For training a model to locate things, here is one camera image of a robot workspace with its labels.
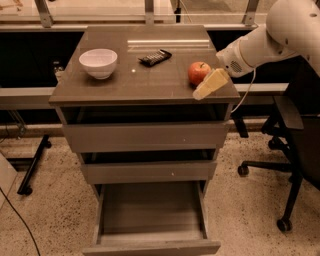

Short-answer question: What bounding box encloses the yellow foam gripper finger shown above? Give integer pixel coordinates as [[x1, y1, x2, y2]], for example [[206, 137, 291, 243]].
[[193, 68, 230, 100]]

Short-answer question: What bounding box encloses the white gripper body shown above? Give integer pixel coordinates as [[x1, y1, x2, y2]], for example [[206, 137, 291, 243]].
[[216, 40, 254, 78]]

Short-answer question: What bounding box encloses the red apple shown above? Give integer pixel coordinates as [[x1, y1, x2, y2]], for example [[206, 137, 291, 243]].
[[188, 62, 211, 86]]

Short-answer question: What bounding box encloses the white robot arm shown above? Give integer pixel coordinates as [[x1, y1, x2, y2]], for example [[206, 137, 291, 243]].
[[193, 0, 320, 100]]

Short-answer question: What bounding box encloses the grey top drawer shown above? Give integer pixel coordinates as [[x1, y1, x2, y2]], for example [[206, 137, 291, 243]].
[[63, 121, 228, 153]]

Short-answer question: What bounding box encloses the grey drawer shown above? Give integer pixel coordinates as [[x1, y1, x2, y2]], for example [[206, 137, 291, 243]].
[[83, 181, 221, 256], [81, 149, 217, 184], [63, 121, 228, 153]]

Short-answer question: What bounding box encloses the grey drawer cabinet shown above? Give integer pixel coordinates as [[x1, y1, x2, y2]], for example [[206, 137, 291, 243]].
[[48, 24, 241, 201]]

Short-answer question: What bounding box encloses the grey middle drawer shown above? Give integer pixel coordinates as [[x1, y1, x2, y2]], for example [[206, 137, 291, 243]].
[[81, 149, 217, 184]]

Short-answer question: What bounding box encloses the grey bottom drawer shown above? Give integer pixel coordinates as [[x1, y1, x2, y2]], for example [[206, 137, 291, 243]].
[[83, 181, 221, 256]]

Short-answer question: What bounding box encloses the black snack bar wrapper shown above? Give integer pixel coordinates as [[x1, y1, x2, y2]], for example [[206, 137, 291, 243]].
[[139, 49, 172, 67]]

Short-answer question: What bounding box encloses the black office chair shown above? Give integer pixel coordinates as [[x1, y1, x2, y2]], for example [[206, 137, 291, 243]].
[[238, 61, 320, 232]]

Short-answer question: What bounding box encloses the white ceramic bowl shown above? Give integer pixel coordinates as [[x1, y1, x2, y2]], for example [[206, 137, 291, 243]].
[[79, 49, 118, 80]]

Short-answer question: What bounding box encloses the metal window railing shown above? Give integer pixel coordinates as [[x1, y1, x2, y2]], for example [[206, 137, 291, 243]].
[[0, 0, 276, 31]]

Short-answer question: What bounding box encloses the black table leg base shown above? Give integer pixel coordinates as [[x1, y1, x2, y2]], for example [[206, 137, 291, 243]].
[[17, 135, 51, 195]]

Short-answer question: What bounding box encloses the white cable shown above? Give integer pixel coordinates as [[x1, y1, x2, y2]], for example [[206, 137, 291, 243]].
[[230, 68, 257, 115]]

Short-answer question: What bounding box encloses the black cable on floor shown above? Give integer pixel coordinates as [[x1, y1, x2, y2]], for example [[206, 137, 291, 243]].
[[0, 189, 41, 256]]

